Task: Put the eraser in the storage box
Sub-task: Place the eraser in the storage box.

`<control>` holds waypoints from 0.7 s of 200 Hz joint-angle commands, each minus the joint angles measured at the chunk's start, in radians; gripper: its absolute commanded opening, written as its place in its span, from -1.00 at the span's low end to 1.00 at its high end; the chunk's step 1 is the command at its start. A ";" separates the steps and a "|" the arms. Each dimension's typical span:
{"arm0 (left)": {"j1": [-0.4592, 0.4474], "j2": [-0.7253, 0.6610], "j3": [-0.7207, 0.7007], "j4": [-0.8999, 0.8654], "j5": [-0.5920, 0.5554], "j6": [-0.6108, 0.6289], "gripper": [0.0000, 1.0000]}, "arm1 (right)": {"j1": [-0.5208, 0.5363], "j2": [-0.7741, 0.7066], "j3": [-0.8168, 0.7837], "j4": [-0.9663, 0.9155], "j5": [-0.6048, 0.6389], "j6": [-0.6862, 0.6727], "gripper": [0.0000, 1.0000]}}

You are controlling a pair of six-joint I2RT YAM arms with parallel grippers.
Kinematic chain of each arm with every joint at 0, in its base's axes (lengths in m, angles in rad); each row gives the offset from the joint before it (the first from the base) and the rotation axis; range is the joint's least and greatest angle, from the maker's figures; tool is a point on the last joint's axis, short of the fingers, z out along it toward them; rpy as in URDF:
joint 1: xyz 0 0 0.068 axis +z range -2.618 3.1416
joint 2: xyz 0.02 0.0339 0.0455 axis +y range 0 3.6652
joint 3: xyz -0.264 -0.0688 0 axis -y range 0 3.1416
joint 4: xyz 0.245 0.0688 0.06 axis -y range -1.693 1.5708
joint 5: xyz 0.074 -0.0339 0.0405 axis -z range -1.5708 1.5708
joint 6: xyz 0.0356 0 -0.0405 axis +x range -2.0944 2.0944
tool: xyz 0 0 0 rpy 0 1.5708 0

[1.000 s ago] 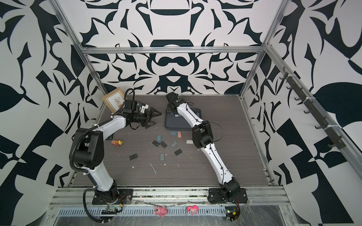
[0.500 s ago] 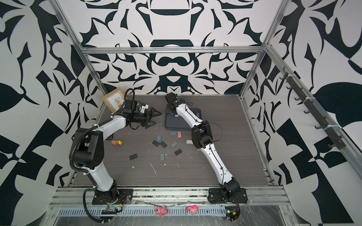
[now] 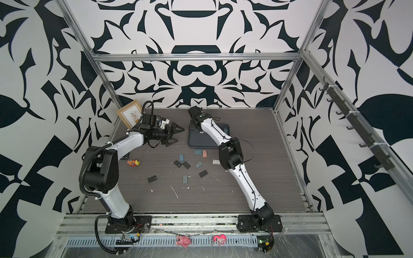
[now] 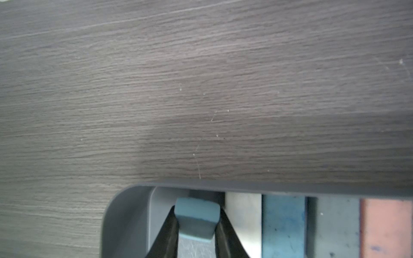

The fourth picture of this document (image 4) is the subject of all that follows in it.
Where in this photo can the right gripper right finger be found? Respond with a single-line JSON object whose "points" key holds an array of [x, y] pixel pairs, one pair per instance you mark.
{"points": [[227, 243]]}

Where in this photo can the dark grey storage tray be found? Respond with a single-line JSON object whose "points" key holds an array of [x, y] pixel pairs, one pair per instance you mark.
{"points": [[135, 216]]}

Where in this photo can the pink eraser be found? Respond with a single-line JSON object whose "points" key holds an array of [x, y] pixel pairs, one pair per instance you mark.
{"points": [[386, 228]]}

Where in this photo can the blue eraser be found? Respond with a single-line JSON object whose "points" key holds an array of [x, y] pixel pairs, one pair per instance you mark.
{"points": [[284, 226], [197, 218]]}

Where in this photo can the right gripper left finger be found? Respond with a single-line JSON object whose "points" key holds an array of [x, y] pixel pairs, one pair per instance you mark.
{"points": [[166, 242]]}

